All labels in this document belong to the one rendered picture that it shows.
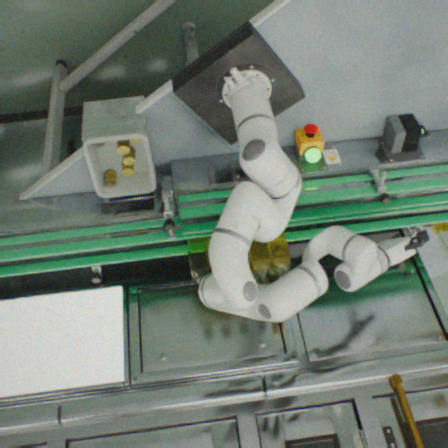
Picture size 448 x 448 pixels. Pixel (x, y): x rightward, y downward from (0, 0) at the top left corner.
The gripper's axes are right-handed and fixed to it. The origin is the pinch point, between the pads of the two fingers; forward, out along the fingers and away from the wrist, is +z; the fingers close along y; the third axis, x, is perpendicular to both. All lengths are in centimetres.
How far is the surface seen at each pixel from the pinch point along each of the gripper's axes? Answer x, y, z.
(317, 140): 34.4, -14.3, -6.6
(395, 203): 8.6, -8.9, 8.6
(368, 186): 16.8, -8.6, 0.2
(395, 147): 24.1, -5.6, 13.2
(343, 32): 57, 6, -5
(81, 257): 28, -61, -69
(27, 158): 69, -112, -58
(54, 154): 62, -79, -58
